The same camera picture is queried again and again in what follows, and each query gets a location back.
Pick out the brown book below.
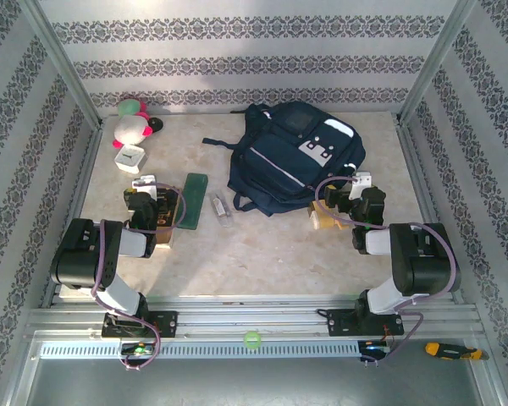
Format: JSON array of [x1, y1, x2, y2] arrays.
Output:
[[154, 185, 185, 250]]

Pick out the green pencil case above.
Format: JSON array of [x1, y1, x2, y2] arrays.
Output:
[[175, 172, 208, 232]]

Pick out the tan wooden board eraser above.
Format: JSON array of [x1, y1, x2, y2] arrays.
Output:
[[307, 200, 349, 232]]

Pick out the clear plastic case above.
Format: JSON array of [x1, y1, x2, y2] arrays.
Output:
[[208, 192, 235, 228]]

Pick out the navy blue backpack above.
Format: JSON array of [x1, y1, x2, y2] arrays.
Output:
[[202, 100, 367, 217]]

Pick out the white square clock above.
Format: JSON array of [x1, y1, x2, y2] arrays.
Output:
[[113, 143, 148, 173]]

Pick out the white and pink plush toy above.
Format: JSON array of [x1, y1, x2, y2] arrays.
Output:
[[112, 113, 154, 149]]

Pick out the green and pink plush toy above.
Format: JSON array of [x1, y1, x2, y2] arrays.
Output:
[[117, 97, 150, 119]]

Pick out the small controller board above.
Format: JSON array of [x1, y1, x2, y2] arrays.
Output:
[[120, 343, 156, 357], [359, 340, 389, 355]]

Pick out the orange and black utility knife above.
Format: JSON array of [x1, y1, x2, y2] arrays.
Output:
[[425, 342, 490, 361]]

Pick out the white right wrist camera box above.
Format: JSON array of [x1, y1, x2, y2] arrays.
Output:
[[347, 170, 373, 200]]

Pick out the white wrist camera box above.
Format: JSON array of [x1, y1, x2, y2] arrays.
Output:
[[131, 173, 158, 199], [347, 170, 373, 200]]

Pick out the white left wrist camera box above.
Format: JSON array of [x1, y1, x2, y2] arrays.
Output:
[[131, 173, 158, 199]]

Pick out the aluminium side rail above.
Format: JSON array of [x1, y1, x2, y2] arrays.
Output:
[[394, 120, 466, 304], [40, 120, 105, 308]]

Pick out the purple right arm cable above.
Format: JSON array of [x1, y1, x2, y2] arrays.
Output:
[[315, 176, 458, 369]]

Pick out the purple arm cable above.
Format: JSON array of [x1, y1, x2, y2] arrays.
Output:
[[315, 176, 458, 369], [91, 181, 187, 372]]

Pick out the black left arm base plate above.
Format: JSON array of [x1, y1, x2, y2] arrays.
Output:
[[101, 310, 179, 339]]

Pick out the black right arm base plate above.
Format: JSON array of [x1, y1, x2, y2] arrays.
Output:
[[317, 308, 406, 337]]

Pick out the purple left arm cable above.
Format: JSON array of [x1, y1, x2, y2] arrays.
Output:
[[91, 181, 187, 372]]

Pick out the aluminium mounting rail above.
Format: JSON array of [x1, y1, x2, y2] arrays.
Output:
[[23, 295, 486, 342]]

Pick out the aluminium frame post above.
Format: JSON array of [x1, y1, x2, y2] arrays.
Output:
[[16, 0, 107, 128], [393, 0, 482, 126]]

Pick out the grey slotted cable duct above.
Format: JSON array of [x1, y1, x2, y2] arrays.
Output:
[[37, 341, 363, 360]]

